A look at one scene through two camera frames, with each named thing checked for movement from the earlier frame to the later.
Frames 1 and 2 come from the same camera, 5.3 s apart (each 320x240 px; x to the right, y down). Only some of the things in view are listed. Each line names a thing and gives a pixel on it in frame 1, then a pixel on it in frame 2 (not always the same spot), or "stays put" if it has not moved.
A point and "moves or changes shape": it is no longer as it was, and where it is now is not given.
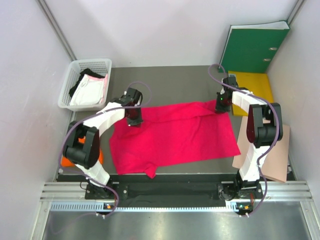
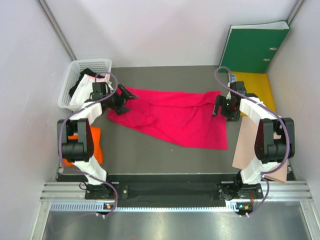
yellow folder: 258,85 stays put
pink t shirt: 173,134 moves or changes shape
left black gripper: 137,121 -> 120,108
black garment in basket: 85,71 stays put
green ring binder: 249,48 stays put
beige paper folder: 275,165 stays put
